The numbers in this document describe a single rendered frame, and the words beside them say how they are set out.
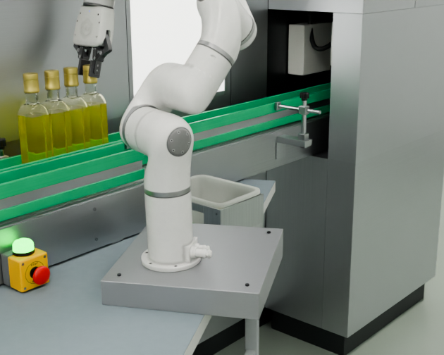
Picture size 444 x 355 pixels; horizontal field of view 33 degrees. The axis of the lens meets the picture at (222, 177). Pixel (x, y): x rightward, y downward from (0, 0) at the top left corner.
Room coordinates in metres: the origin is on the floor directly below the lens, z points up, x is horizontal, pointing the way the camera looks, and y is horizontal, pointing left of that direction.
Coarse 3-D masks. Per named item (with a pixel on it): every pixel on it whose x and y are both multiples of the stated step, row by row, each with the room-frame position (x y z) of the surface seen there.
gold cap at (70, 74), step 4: (64, 68) 1.78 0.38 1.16; (68, 68) 1.77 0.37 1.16; (72, 68) 1.77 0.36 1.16; (76, 68) 1.78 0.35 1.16; (64, 72) 1.78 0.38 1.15; (68, 72) 1.77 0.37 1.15; (72, 72) 1.77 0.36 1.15; (76, 72) 1.78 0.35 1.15; (64, 76) 1.78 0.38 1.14; (68, 76) 1.77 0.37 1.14; (72, 76) 1.77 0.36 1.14; (76, 76) 1.78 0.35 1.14; (64, 80) 1.78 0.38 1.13; (68, 80) 1.77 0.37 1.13; (72, 80) 1.77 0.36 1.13; (76, 80) 1.78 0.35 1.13; (64, 84) 1.78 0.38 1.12; (68, 84) 1.77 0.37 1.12; (72, 84) 1.77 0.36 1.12; (76, 84) 1.78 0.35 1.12
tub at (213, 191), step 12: (192, 180) 1.92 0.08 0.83; (204, 180) 1.94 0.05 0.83; (216, 180) 1.91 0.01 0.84; (228, 180) 1.89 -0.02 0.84; (192, 192) 1.92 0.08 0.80; (204, 192) 1.93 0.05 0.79; (216, 192) 1.91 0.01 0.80; (228, 192) 1.88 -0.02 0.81; (240, 192) 1.85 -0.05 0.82; (252, 192) 1.79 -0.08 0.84; (204, 204) 1.72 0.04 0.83; (216, 204) 1.70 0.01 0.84; (228, 204) 1.71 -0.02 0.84
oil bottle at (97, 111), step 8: (88, 96) 1.80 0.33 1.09; (96, 96) 1.81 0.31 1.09; (88, 104) 1.80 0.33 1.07; (96, 104) 1.80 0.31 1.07; (104, 104) 1.82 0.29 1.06; (88, 112) 1.80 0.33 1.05; (96, 112) 1.80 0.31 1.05; (104, 112) 1.82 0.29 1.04; (96, 120) 1.80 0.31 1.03; (104, 120) 1.82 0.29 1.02; (96, 128) 1.80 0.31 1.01; (104, 128) 1.82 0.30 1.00; (96, 136) 1.80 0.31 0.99; (104, 136) 1.82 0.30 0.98; (96, 144) 1.80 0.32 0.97
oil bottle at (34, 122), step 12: (24, 108) 1.68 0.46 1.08; (36, 108) 1.68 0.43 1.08; (24, 120) 1.68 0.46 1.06; (36, 120) 1.67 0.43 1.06; (48, 120) 1.70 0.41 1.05; (24, 132) 1.68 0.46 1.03; (36, 132) 1.67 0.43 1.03; (48, 132) 1.69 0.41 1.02; (24, 144) 1.68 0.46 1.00; (36, 144) 1.67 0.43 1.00; (48, 144) 1.69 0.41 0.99; (24, 156) 1.68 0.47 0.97; (36, 156) 1.66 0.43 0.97; (48, 156) 1.69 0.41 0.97
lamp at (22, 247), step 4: (16, 240) 1.44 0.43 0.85; (20, 240) 1.43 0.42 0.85; (24, 240) 1.43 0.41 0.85; (28, 240) 1.44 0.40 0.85; (16, 244) 1.42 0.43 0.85; (20, 244) 1.42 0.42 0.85; (24, 244) 1.42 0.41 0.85; (28, 244) 1.42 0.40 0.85; (32, 244) 1.43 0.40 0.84; (16, 248) 1.42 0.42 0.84; (20, 248) 1.42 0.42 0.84; (24, 248) 1.42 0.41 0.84; (28, 248) 1.42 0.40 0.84; (32, 248) 1.43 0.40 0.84; (16, 252) 1.42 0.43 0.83; (20, 252) 1.42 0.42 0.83; (24, 252) 1.42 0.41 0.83; (28, 252) 1.42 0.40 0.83; (32, 252) 1.43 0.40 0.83; (20, 256) 1.42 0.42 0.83
